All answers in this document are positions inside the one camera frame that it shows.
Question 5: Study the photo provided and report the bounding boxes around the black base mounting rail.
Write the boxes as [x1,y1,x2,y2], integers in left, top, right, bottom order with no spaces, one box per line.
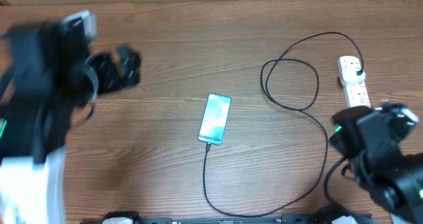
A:
[80,211,376,224]

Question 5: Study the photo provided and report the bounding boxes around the white power extension strip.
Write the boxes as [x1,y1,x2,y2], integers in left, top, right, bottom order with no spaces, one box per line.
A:
[337,56,371,108]

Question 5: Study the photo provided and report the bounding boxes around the black USB charging cable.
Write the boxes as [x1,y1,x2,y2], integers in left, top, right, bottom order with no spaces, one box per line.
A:
[202,31,365,217]

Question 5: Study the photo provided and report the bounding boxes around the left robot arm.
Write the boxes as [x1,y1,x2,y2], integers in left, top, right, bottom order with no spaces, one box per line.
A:
[1,19,141,223]

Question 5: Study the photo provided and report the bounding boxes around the white charger plug adapter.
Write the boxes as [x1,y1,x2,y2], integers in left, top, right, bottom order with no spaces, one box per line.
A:
[340,68,366,86]

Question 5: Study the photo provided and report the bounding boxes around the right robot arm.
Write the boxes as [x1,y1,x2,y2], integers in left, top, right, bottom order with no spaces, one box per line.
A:
[329,102,422,223]

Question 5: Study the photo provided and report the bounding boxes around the blue Samsung Galaxy smartphone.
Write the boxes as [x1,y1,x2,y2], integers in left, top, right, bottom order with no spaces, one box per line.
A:
[198,94,232,145]

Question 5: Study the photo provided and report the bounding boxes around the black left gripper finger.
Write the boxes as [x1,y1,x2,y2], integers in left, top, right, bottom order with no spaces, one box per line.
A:
[116,45,141,87]
[90,53,122,94]

